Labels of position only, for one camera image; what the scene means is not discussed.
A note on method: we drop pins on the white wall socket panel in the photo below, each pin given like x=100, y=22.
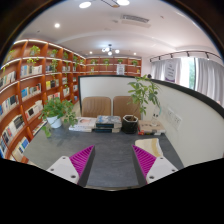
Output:
x=169, y=114
x=176, y=121

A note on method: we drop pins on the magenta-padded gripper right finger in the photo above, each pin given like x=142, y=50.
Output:
x=150, y=165

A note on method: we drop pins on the recessed ceiling spot lights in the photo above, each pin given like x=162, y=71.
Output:
x=84, y=4

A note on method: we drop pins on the red spine book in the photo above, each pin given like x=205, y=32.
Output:
x=150, y=133

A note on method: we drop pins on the black ceiling track rail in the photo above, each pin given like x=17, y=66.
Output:
x=186, y=52

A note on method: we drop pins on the white sheer curtain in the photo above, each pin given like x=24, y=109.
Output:
x=206, y=80

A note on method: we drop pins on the tan upholstered chair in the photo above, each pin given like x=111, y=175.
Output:
x=96, y=106
x=123, y=106

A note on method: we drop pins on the beige cover book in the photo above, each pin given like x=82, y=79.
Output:
x=151, y=126

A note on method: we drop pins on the white standing sign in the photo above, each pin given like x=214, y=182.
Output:
x=170, y=70

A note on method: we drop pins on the ceiling chandelier lamp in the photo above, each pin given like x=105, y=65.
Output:
x=110, y=50

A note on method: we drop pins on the ceiling air vent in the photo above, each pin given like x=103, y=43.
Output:
x=135, y=19

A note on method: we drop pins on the orange wooden bookshelf unit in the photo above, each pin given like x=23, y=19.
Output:
x=20, y=93

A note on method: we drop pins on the white book stack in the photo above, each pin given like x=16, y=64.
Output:
x=83, y=124

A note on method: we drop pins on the leafy plant in white pot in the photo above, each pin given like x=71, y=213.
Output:
x=55, y=115

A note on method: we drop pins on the small tree in black pot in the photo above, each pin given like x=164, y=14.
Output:
x=130, y=125

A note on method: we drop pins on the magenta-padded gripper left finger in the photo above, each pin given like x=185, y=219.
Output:
x=75, y=165

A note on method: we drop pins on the white paper card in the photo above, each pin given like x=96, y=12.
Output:
x=155, y=116

